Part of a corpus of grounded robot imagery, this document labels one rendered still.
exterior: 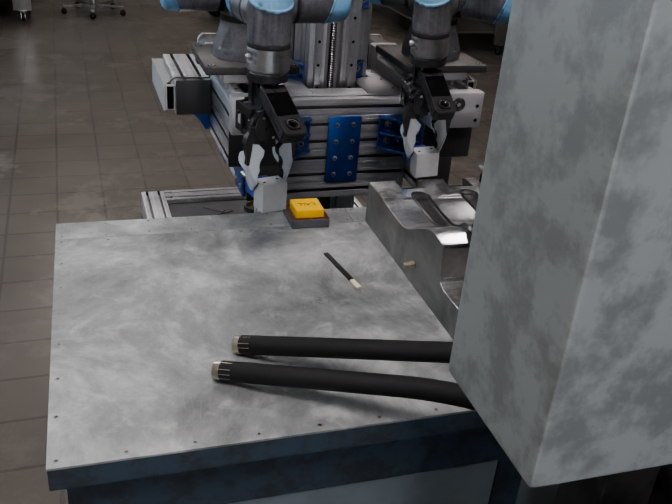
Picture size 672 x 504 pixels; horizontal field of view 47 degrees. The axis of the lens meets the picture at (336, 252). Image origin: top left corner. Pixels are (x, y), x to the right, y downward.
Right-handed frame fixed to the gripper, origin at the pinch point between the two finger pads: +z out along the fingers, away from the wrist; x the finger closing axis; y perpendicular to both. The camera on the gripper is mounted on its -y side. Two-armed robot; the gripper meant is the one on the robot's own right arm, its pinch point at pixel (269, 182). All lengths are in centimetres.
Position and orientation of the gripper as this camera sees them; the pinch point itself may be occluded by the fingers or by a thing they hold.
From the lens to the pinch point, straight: 143.2
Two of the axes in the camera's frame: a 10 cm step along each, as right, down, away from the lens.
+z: -0.8, 8.8, 4.6
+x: -8.4, 1.9, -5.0
